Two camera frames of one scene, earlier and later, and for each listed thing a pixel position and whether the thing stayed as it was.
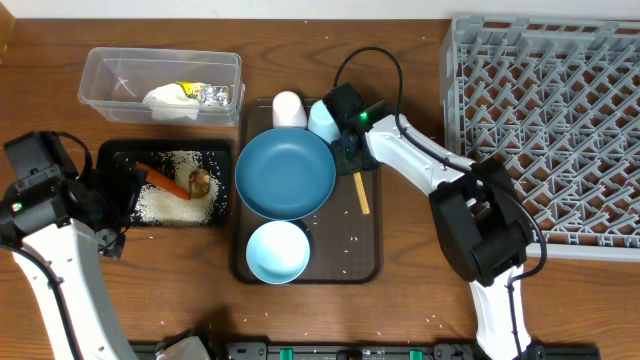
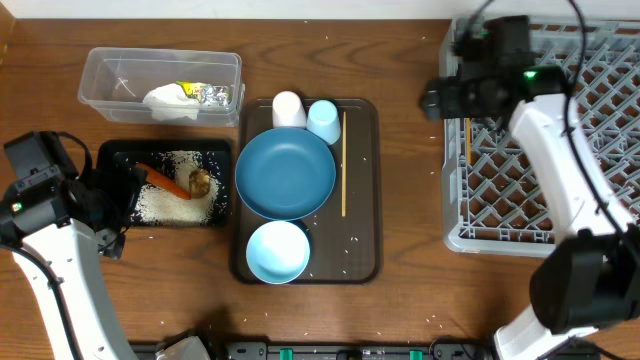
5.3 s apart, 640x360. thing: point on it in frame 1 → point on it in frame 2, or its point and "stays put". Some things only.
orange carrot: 164,181 stays put
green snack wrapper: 214,96 stays put
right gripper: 346,165 → 429,100
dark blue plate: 285,173 stays put
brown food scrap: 199,183 stays put
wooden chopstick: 361,193 → 468,140
